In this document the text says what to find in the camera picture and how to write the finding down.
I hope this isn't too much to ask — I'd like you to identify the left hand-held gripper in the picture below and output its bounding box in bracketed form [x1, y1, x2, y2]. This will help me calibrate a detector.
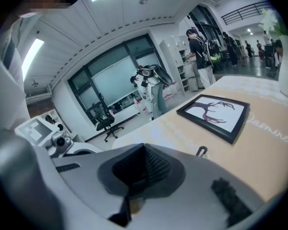
[14, 117, 105, 158]

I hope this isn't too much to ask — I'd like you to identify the white cubby shelf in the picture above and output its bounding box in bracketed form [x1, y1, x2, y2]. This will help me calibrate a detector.
[158, 35, 200, 97]

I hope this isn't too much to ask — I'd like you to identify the black office chair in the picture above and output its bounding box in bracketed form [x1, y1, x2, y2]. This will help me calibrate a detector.
[96, 93, 125, 142]

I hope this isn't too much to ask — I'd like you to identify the black balcony railing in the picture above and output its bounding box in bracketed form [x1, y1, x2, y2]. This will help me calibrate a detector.
[221, 1, 275, 26]

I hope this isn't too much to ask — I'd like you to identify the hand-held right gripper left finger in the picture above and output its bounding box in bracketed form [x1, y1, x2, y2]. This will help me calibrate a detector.
[51, 143, 149, 230]

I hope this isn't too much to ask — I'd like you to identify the black framed antler picture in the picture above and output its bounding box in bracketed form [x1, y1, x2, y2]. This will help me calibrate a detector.
[176, 94, 252, 145]

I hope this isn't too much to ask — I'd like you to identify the dark framed window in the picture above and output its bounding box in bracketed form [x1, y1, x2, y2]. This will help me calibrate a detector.
[67, 34, 164, 127]

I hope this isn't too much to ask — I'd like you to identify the person's white shirt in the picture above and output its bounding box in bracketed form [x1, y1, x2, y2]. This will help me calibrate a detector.
[0, 11, 32, 138]

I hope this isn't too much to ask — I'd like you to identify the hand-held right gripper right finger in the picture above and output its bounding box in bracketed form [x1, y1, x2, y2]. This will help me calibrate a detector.
[139, 143, 267, 230]

